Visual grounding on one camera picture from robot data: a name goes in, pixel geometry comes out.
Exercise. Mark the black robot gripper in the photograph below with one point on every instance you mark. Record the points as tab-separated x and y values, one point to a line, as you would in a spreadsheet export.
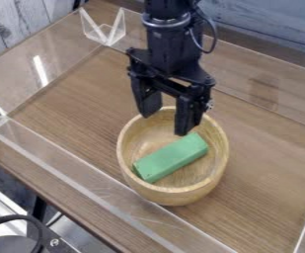
165	67

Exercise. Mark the green rectangular block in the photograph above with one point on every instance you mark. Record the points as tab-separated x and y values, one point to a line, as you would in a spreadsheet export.
166	160

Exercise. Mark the brown wooden bowl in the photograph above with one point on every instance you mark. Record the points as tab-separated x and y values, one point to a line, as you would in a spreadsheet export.
193	181

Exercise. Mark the clear acrylic corner bracket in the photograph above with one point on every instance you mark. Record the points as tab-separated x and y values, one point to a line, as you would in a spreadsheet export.
104	34

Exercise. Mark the clear acrylic tray wall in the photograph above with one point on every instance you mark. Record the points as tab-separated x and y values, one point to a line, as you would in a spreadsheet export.
170	231

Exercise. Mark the black metal table bracket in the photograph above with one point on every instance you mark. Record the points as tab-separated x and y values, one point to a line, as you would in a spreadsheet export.
54	243

